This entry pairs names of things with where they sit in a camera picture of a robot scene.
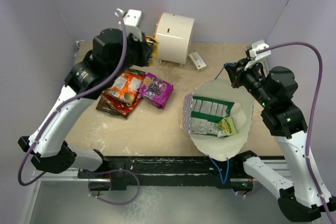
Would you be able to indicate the red Doritos chips bag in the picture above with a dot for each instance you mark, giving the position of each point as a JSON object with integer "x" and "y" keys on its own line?
{"x": 117, "y": 104}

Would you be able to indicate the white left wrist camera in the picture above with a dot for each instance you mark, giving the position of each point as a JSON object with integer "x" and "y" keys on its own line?
{"x": 132, "y": 22}

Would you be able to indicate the white round cabinet orange front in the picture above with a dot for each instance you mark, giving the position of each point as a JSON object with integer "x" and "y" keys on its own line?
{"x": 174, "y": 33}

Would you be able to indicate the blue checkered paper bag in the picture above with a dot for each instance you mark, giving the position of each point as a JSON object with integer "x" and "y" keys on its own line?
{"x": 221, "y": 149}

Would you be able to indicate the purple Lot 100 gummy bag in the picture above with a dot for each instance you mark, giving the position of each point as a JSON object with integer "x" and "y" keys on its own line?
{"x": 156, "y": 90}

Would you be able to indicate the small green white box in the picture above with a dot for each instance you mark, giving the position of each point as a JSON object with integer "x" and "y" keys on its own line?
{"x": 197, "y": 61}

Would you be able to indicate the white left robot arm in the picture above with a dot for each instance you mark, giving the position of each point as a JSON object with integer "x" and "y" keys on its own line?
{"x": 83, "y": 85}

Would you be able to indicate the orange candy bag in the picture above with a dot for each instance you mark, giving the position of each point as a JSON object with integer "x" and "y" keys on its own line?
{"x": 125, "y": 87}

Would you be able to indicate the light green Himalaya candy packet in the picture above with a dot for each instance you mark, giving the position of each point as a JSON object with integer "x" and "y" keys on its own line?
{"x": 225, "y": 127}

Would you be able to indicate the brown Kettle chips bag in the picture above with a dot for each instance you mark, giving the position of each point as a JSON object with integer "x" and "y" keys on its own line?
{"x": 103, "y": 106}

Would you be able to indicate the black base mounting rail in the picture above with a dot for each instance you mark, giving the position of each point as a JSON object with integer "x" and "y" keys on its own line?
{"x": 171, "y": 171}

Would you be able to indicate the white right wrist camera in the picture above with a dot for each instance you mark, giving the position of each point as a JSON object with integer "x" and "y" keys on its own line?
{"x": 257, "y": 53}

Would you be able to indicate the yellow M&M candy bag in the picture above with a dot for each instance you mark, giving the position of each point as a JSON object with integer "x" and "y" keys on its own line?
{"x": 153, "y": 43}

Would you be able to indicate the teal mint candy bag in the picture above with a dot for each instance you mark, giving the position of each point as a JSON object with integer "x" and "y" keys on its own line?
{"x": 135, "y": 71}

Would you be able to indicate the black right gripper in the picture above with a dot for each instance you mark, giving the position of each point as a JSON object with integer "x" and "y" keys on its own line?
{"x": 232, "y": 68}

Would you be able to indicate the green snack bag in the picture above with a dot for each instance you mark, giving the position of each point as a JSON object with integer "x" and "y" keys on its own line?
{"x": 206, "y": 112}

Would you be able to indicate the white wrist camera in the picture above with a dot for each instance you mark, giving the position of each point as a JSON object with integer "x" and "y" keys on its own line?
{"x": 132, "y": 22}
{"x": 257, "y": 53}

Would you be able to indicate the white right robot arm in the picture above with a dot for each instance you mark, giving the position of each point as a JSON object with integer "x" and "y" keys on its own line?
{"x": 304, "y": 197}

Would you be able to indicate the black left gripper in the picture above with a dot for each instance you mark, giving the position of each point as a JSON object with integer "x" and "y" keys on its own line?
{"x": 145, "y": 49}

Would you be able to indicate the aluminium frame rail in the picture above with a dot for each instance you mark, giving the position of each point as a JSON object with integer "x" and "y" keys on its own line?
{"x": 67, "y": 176}

